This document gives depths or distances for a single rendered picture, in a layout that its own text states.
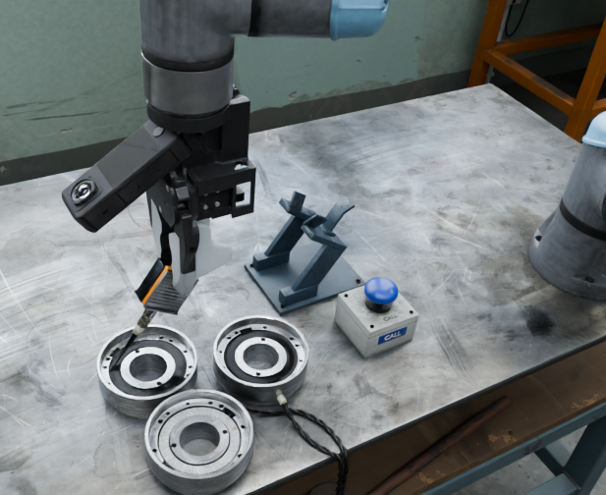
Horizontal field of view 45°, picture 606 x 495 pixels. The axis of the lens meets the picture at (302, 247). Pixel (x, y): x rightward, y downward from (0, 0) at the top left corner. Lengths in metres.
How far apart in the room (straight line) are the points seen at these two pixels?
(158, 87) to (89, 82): 1.81
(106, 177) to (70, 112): 1.81
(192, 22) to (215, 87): 0.06
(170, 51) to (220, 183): 0.14
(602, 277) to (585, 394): 0.30
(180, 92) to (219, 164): 0.10
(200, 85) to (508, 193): 0.70
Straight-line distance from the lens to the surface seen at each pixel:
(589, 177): 0.98
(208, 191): 0.66
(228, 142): 0.67
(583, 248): 1.03
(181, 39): 0.59
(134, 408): 0.79
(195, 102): 0.61
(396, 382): 0.86
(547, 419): 1.23
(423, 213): 1.11
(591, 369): 1.33
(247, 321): 0.85
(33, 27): 2.31
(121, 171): 0.64
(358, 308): 0.87
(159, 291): 0.75
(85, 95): 2.44
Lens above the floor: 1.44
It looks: 39 degrees down
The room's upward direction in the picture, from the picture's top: 7 degrees clockwise
